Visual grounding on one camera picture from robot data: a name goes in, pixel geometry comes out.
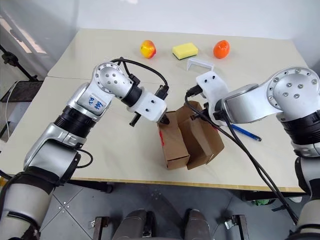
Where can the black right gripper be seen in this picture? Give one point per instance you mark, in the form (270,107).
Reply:
(207,110)

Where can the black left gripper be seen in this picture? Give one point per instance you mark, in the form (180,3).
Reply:
(134,120)

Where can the brown cardboard box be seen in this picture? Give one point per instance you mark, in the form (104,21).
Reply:
(175,145)

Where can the blue pen-shaped cutter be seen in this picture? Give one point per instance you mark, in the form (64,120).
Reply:
(246,133)

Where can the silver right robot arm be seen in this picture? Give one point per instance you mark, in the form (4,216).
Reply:
(250,105)

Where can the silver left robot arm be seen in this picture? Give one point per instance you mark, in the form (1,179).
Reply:
(75,112)

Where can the orange toy fruit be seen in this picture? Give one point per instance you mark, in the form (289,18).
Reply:
(221,49)

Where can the yellow sponge with green base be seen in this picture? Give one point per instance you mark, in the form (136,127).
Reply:
(185,50)

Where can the yellow-red toy apple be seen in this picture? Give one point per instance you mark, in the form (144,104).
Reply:
(148,49)

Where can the dark rounded shape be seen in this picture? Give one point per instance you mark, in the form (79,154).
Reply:
(132,225)
(197,225)

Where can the dark flat side tray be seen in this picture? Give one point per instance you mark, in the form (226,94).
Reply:
(22,91)

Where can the black tripod stand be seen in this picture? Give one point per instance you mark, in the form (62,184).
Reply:
(17,65)

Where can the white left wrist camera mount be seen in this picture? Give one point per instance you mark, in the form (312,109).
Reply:
(150,107)

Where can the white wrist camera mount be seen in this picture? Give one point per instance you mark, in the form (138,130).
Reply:
(212,85)
(150,107)

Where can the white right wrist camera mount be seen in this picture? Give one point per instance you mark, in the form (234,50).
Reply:
(212,85)

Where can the white plastic bracket stand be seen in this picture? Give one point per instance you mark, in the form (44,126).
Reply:
(200,63)

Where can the black table frame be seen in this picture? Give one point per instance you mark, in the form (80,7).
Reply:
(107,188)

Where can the dark metal floor bracket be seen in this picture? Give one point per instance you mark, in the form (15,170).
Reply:
(98,227)
(237,226)

